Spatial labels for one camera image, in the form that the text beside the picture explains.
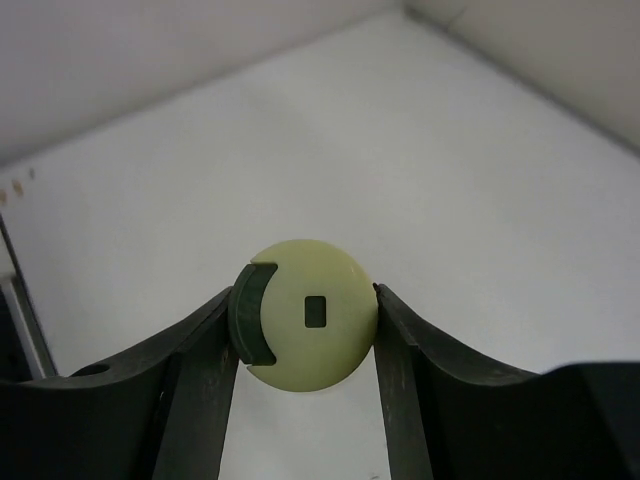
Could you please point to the yellow cap spice shaker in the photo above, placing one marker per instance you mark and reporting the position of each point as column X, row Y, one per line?
column 302, row 315

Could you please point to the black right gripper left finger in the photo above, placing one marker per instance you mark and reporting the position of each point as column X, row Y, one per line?
column 157, row 410

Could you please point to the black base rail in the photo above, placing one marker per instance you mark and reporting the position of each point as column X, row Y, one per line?
column 25, row 354

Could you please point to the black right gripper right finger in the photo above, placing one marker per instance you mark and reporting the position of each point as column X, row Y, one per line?
column 451, row 412

